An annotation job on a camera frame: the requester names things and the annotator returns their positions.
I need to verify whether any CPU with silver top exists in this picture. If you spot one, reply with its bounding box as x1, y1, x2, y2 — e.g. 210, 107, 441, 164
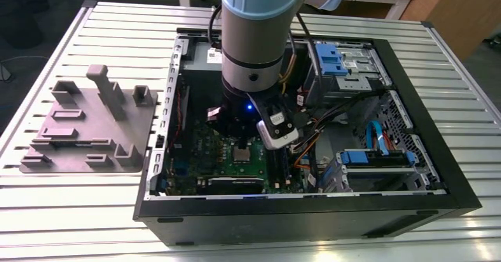
233, 147, 253, 162

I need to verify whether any grey power supply unit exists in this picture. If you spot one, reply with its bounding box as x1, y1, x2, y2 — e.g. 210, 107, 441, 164
181, 42, 226, 113

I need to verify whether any green motherboard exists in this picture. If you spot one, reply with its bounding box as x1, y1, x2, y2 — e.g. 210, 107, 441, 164
162, 117, 310, 195

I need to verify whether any black RAM slot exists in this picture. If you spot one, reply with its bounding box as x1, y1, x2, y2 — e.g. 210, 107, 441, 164
265, 149, 277, 187

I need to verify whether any RAM stick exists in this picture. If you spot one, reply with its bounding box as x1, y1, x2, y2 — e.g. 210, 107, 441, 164
271, 149, 294, 184

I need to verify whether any blue plastic drive latch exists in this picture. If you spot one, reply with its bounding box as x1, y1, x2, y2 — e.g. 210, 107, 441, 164
315, 43, 349, 77

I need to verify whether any grey metal drive cage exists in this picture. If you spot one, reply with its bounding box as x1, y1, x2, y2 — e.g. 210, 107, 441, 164
307, 42, 393, 107

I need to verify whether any hard disk in blue carrier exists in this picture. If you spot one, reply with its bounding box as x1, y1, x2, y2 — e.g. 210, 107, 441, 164
338, 149, 417, 169

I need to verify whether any black PC case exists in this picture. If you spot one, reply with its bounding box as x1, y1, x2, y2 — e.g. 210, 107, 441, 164
132, 27, 482, 247

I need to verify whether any grey plastic parts rack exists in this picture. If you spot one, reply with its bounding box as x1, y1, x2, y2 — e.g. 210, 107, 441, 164
18, 64, 160, 174

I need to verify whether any grey metal disk bay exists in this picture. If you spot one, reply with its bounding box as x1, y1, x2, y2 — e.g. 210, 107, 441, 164
322, 149, 448, 192

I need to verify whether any wooden cabinet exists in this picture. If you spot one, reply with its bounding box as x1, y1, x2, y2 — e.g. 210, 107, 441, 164
402, 0, 501, 60

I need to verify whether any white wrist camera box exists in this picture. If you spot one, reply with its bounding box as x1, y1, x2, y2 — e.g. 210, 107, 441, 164
250, 93, 302, 151

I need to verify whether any orange wire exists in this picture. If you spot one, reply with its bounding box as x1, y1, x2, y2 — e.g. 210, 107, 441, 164
293, 149, 314, 172

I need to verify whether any black wire bundle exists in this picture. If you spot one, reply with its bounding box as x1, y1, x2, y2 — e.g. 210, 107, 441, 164
301, 89, 394, 154

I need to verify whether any blue wire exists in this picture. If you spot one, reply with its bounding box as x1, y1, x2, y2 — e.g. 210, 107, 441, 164
366, 121, 393, 157

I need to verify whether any red wire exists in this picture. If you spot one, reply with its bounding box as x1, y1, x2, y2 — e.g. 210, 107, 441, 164
373, 132, 397, 155

